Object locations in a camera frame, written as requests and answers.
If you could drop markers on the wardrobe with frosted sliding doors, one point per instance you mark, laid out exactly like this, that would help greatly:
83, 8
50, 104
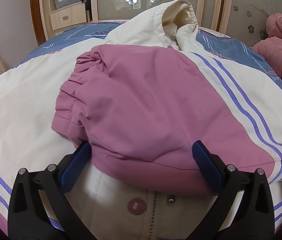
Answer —
241, 19

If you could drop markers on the blue striped bed sheet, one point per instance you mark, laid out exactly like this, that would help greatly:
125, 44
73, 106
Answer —
224, 47

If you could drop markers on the brown wooden door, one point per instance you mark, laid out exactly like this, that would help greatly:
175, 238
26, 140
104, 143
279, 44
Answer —
37, 22

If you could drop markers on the white and pink hooded jacket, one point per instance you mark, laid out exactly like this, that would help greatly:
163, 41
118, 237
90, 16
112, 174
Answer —
141, 98

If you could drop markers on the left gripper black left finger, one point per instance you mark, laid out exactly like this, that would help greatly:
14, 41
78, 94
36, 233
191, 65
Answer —
38, 207

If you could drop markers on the wardrobe drawer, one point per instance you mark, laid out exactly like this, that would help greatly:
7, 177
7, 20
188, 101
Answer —
68, 16

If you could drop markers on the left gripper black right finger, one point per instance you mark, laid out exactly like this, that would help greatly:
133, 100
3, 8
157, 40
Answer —
243, 208

